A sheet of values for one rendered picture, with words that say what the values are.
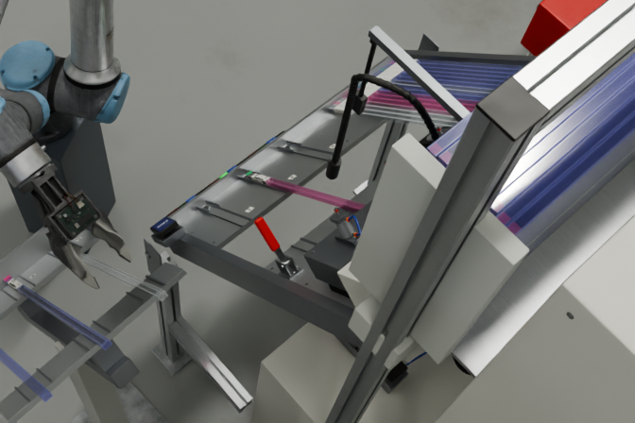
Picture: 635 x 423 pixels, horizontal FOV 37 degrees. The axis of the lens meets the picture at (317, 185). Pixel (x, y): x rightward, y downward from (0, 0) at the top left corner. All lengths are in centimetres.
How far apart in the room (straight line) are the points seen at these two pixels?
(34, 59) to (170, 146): 85
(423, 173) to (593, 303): 19
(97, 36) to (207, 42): 112
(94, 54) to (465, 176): 128
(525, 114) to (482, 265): 24
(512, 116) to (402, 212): 28
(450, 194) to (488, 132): 10
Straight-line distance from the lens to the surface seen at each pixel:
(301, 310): 150
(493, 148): 74
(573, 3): 232
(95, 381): 188
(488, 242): 89
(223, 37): 305
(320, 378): 195
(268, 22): 309
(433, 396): 198
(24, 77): 207
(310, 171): 186
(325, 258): 142
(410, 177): 92
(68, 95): 207
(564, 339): 94
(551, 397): 105
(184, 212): 194
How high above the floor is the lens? 249
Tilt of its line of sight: 63 degrees down
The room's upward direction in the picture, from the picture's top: 13 degrees clockwise
